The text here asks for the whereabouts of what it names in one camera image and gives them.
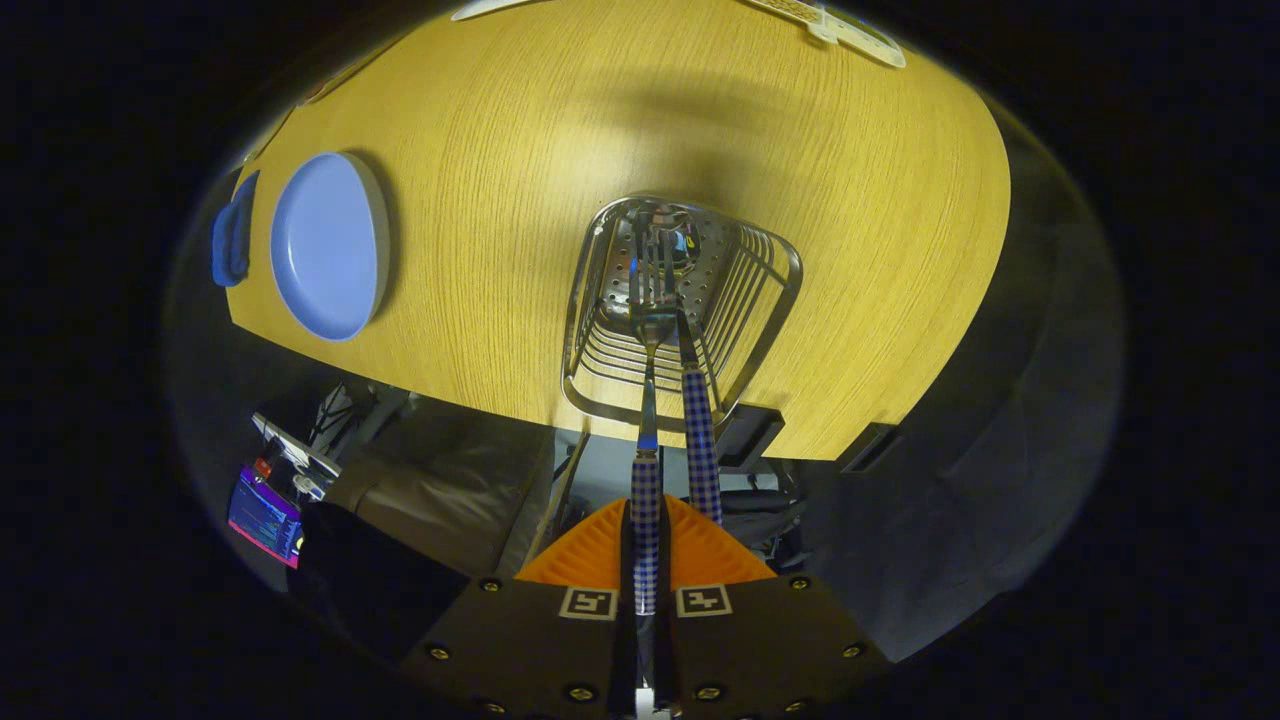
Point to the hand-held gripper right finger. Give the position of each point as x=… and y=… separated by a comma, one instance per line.
x=760, y=650

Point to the lit computer screen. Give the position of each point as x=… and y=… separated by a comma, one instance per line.
x=265, y=515

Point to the white square coaster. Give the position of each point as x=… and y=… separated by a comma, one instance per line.
x=490, y=8

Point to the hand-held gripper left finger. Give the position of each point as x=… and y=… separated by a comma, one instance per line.
x=530, y=650

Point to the blue round plate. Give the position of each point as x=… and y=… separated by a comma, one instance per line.
x=325, y=245

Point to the white divided snack tray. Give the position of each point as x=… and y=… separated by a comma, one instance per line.
x=850, y=35

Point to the black table bracket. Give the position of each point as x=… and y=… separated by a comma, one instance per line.
x=750, y=438
x=870, y=448

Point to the blue folded towel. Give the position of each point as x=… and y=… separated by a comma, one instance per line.
x=232, y=235

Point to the grey laptop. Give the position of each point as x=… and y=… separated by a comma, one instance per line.
x=295, y=450

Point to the brown leather seat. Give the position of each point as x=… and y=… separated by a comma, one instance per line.
x=440, y=490

